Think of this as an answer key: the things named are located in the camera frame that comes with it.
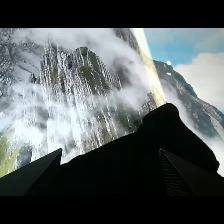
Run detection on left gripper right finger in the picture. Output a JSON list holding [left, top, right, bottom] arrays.
[[158, 148, 224, 197]]

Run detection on black pants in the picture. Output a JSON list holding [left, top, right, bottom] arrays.
[[26, 102, 222, 197]]

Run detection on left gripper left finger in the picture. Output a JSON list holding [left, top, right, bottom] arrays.
[[0, 148, 64, 197]]

